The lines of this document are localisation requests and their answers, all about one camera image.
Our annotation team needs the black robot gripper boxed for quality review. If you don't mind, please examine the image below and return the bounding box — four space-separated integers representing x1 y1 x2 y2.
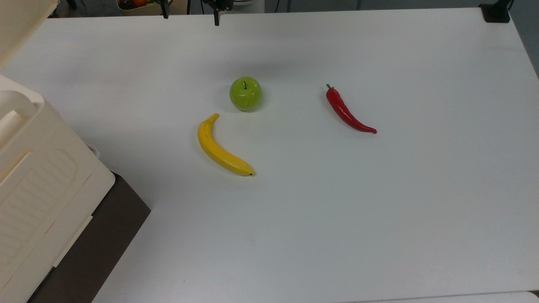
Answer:
202 0 233 27

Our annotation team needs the cream cabinet door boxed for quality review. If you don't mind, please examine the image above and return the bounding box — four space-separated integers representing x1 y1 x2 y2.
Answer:
0 0 60 71

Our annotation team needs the cream plastic cabinet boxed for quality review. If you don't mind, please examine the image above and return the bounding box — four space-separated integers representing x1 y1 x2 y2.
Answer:
0 74 116 303

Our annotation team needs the black tripod leg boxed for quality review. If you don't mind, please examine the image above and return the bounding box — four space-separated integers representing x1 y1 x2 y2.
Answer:
153 0 171 20

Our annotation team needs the green apple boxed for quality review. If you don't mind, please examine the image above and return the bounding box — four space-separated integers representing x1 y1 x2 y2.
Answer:
229 76 262 112

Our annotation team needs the fruit basket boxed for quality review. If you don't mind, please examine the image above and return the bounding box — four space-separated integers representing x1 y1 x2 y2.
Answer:
116 0 150 12

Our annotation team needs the yellow banana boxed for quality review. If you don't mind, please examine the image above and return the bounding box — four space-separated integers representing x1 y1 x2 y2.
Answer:
197 113 256 177

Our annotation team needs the red chili pepper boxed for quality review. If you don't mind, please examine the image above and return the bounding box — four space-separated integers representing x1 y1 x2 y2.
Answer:
325 83 378 135

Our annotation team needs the dark brown drawer base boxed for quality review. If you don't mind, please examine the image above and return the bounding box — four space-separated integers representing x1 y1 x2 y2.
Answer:
26 173 152 303

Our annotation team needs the black table clamp mount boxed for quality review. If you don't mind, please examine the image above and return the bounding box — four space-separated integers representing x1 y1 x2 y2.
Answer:
479 0 513 24

